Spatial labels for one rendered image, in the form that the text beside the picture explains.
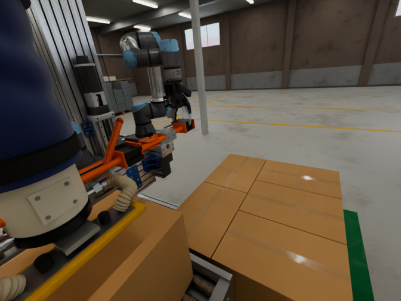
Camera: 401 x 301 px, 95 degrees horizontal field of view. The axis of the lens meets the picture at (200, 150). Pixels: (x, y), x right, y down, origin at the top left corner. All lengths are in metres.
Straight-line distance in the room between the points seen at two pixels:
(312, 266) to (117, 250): 0.88
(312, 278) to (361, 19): 10.69
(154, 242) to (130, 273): 0.11
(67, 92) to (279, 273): 1.43
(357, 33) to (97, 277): 11.17
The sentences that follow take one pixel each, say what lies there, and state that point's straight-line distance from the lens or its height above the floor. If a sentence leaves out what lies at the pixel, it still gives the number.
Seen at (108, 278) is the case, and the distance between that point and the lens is 0.67.
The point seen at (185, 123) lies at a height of 1.22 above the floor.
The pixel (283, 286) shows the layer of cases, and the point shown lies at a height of 0.54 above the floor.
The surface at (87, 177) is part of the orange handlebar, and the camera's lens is 0.60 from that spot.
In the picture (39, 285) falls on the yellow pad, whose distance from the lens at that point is 0.54.
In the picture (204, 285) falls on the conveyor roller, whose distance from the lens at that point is 1.04.
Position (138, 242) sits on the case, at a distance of 0.71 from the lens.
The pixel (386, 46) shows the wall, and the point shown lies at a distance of 11.33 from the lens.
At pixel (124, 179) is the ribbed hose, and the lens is 0.62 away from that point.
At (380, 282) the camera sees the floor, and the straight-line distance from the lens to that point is 1.99.
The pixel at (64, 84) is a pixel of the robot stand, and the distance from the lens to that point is 1.29.
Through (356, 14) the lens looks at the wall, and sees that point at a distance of 11.22.
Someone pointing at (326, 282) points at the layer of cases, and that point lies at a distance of 1.14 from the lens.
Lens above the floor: 1.46
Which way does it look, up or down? 24 degrees down
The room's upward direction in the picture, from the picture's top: 6 degrees counter-clockwise
